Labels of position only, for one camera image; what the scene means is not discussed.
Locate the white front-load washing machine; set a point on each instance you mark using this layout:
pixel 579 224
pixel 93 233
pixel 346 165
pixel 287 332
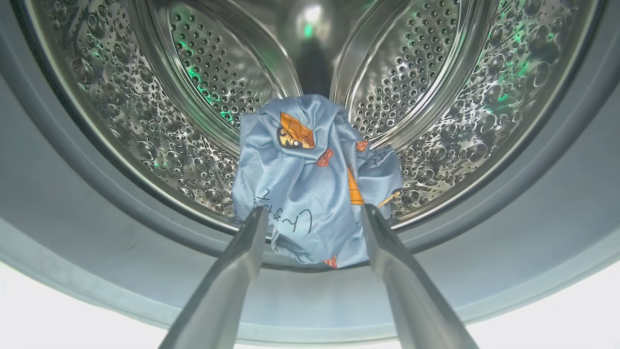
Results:
pixel 48 315

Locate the blue printed pajama pants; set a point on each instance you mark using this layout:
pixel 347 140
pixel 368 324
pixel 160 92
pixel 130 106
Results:
pixel 310 194

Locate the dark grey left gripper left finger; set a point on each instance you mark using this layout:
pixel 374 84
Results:
pixel 227 281

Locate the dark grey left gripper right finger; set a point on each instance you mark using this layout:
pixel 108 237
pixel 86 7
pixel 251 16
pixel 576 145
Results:
pixel 411 291

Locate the stainless steel washing machine drum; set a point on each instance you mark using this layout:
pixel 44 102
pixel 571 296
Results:
pixel 121 97

